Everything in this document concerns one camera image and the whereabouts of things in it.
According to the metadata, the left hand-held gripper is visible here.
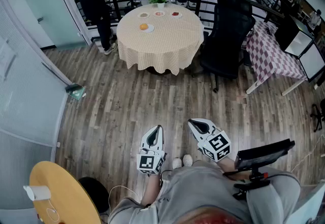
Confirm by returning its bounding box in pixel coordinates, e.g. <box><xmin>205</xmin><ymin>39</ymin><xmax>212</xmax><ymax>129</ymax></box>
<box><xmin>136</xmin><ymin>125</ymin><xmax>168</xmax><ymax>176</ymax></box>

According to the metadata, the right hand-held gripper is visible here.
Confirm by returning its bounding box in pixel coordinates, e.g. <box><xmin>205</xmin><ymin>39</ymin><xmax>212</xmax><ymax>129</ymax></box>
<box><xmin>187</xmin><ymin>118</ymin><xmax>233</xmax><ymax>163</ymax></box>

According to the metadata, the person's left forearm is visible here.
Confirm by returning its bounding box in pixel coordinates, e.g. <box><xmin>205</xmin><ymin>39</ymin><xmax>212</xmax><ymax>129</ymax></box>
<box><xmin>141</xmin><ymin>173</ymin><xmax>163</xmax><ymax>207</ymax></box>

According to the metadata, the person's right forearm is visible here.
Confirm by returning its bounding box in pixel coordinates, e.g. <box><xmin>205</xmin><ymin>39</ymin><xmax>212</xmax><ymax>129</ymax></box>
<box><xmin>217</xmin><ymin>157</ymin><xmax>239</xmax><ymax>181</ymax></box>

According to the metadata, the person's grey clothing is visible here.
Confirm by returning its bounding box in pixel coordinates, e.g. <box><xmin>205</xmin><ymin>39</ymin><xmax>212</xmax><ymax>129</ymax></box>
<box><xmin>108</xmin><ymin>159</ymin><xmax>302</xmax><ymax>224</ymax></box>

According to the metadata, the black round stool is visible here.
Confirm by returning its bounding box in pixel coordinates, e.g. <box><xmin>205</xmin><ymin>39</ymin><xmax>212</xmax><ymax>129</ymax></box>
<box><xmin>78</xmin><ymin>177</ymin><xmax>110</xmax><ymax>215</ymax></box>

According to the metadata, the black mesh office chair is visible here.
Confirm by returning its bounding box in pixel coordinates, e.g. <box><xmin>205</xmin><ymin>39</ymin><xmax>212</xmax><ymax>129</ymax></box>
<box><xmin>191</xmin><ymin>1</ymin><xmax>256</xmax><ymax>93</ymax></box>

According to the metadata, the yellow checked cloth round table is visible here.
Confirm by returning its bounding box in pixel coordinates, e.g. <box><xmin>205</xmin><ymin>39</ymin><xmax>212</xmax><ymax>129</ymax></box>
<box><xmin>116</xmin><ymin>4</ymin><xmax>205</xmax><ymax>76</ymax></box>

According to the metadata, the purple checked cloth table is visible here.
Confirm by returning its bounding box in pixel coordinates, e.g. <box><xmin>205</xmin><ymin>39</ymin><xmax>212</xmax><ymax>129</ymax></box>
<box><xmin>245</xmin><ymin>19</ymin><xmax>308</xmax><ymax>97</ymax></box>

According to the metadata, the round yellow wooden table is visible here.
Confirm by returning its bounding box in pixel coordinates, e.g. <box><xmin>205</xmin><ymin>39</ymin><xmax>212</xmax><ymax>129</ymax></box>
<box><xmin>29</xmin><ymin>161</ymin><xmax>102</xmax><ymax>224</ymax></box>

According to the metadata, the small black office chair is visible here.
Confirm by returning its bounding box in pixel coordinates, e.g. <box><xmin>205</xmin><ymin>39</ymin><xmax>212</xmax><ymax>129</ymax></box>
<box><xmin>310</xmin><ymin>98</ymin><xmax>325</xmax><ymax>133</ymax></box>

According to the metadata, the white cup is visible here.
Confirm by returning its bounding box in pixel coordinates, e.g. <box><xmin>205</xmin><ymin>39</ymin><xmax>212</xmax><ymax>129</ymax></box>
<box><xmin>23</xmin><ymin>185</ymin><xmax>52</xmax><ymax>202</ymax></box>

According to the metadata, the black cabinet box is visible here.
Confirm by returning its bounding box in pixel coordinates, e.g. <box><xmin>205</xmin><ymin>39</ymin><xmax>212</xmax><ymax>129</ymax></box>
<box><xmin>275</xmin><ymin>15</ymin><xmax>316</xmax><ymax>52</ymax></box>

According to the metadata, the white cable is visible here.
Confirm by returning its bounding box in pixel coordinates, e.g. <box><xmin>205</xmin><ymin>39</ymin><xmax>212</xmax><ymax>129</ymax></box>
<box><xmin>46</xmin><ymin>199</ymin><xmax>60</xmax><ymax>222</ymax></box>

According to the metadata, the white panel with black frame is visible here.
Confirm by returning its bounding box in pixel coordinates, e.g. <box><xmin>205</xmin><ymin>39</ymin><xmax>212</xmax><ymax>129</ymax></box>
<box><xmin>284</xmin><ymin>30</ymin><xmax>325</xmax><ymax>83</ymax></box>

